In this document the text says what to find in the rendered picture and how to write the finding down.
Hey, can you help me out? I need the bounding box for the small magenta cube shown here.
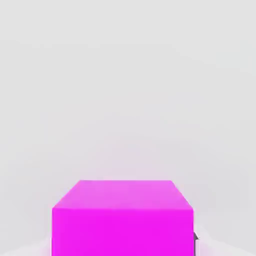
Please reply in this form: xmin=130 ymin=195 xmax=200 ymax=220
xmin=51 ymin=179 xmax=195 ymax=256

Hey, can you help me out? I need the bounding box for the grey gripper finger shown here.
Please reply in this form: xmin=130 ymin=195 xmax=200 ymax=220
xmin=193 ymin=231 xmax=201 ymax=256

